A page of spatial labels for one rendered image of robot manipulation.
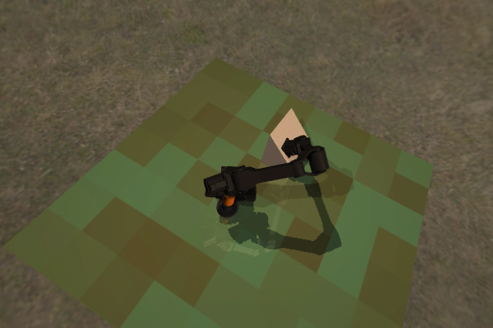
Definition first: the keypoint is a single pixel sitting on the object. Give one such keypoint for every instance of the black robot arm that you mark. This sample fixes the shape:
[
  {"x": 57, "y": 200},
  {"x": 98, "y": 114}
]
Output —
[{"x": 243, "y": 178}]

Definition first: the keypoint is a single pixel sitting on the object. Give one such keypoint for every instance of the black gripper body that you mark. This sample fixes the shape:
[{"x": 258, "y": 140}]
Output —
[{"x": 251, "y": 194}]

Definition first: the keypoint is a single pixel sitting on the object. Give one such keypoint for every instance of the orange knob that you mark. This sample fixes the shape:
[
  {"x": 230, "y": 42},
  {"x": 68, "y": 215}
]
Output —
[{"x": 228, "y": 200}]

